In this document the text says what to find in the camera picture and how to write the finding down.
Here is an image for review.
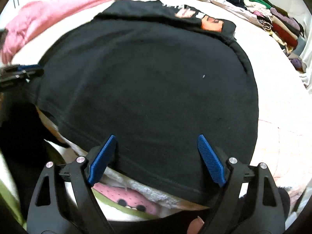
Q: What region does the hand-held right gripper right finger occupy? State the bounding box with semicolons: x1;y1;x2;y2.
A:
197;134;287;234

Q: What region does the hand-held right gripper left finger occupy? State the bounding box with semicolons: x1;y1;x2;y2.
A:
26;135;119;234

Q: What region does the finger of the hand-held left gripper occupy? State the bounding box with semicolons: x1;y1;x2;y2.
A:
0;69;45;89
4;64;42;73

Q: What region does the black sweater with orange cuffs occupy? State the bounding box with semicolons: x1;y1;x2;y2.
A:
29;0;259;206

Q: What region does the pile of folded clothes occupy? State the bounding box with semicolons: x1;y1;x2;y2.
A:
244;0;305;54

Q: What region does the person's right hand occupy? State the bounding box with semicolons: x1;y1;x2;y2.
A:
187;216;205;234

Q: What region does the bed with beige sheet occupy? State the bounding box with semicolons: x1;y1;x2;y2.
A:
10;0;312;221

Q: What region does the pink dotted cloth green edge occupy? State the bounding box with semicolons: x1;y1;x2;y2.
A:
92;183;159;221

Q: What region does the pink velvet quilt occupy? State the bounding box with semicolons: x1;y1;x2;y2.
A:
1;0;176;64

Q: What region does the person's dark garment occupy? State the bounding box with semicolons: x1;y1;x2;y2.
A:
0;97;72;226

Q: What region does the white bag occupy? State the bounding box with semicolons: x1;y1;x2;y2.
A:
299;69;311;86

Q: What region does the purple cloth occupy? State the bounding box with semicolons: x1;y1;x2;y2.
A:
289;57;306;73

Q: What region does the white curtain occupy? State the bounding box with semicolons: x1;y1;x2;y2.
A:
299;17;312;88

